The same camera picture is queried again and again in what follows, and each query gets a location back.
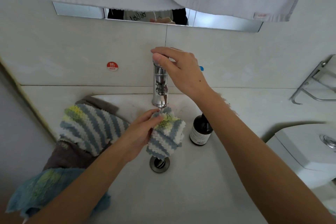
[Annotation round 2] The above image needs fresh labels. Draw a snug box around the person's left hand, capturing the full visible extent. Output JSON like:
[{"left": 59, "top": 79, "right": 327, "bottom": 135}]
[{"left": 117, "top": 108, "right": 165, "bottom": 163}]

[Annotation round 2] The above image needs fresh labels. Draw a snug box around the person's right hand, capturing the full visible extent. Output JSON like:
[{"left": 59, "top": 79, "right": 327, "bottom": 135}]
[{"left": 150, "top": 47, "right": 212, "bottom": 102}]

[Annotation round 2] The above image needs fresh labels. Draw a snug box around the brown cloth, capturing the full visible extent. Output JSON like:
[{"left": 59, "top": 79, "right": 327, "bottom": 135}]
[{"left": 43, "top": 95, "right": 123, "bottom": 173}]

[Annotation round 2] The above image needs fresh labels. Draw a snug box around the white ceramic sink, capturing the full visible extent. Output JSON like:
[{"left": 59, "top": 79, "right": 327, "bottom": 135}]
[{"left": 21, "top": 94, "right": 270, "bottom": 224}]

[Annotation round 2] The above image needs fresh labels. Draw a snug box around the blue stained cloth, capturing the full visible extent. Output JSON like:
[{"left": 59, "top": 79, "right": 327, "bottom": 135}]
[{"left": 6, "top": 167, "right": 111, "bottom": 220}]

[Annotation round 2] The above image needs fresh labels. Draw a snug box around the person's left forearm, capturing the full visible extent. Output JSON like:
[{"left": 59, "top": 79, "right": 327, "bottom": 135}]
[{"left": 26, "top": 145, "right": 137, "bottom": 224}]

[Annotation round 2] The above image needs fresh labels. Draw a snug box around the person's right forearm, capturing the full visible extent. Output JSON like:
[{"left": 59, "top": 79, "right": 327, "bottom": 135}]
[{"left": 194, "top": 87, "right": 336, "bottom": 224}]

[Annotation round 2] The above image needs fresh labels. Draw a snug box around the metal sink drain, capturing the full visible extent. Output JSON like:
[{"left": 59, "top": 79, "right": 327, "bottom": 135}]
[{"left": 149, "top": 155, "right": 171, "bottom": 174}]

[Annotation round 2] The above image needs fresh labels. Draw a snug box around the chrome faucet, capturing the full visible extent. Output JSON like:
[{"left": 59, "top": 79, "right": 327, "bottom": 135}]
[{"left": 151, "top": 61, "right": 170, "bottom": 110}]

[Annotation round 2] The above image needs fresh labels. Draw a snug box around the black pump soap bottle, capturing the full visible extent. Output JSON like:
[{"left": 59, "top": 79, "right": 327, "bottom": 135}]
[{"left": 189, "top": 113, "right": 214, "bottom": 147}]

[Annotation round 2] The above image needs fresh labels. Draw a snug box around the white toilet tank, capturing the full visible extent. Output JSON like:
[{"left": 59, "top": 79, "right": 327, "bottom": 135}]
[{"left": 266, "top": 122, "right": 336, "bottom": 191}]

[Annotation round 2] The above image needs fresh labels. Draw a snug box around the chrome flush button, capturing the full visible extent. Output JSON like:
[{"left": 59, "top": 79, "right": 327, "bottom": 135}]
[{"left": 320, "top": 134, "right": 336, "bottom": 151}]

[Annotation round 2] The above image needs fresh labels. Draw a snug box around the wall mirror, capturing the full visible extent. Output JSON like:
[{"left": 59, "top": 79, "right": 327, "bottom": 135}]
[{"left": 52, "top": 1, "right": 264, "bottom": 33}]

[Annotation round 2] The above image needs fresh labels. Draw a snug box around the metal wall shelf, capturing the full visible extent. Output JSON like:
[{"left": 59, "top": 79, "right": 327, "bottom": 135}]
[{"left": 290, "top": 56, "right": 336, "bottom": 106}]

